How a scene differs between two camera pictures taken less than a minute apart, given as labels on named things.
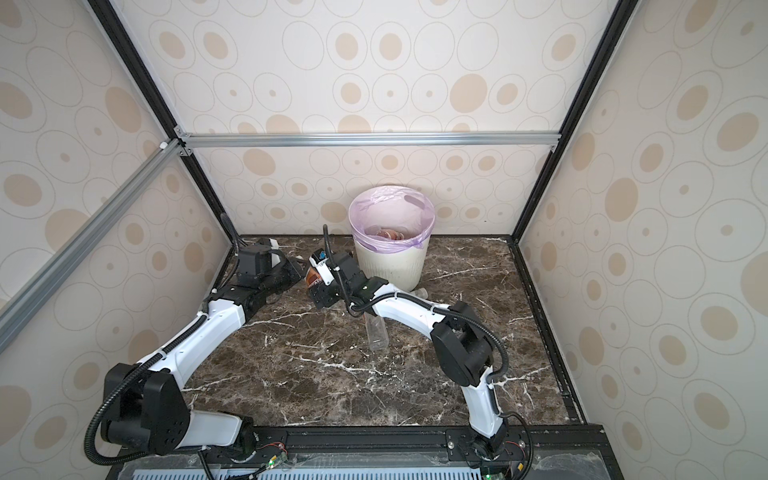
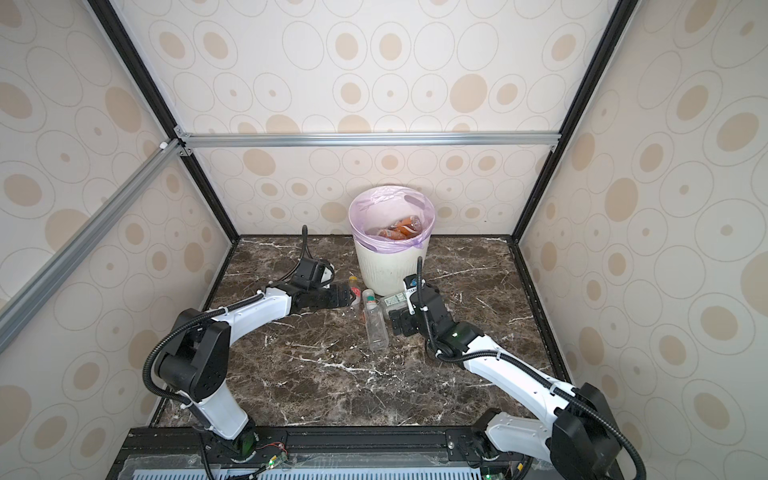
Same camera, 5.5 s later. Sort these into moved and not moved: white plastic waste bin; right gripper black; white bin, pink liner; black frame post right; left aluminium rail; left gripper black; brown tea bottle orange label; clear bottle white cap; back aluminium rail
Moved: right gripper black; left gripper black; brown tea bottle orange label
Not moved: white plastic waste bin; back aluminium rail; clear bottle white cap; white bin, pink liner; left aluminium rail; black frame post right
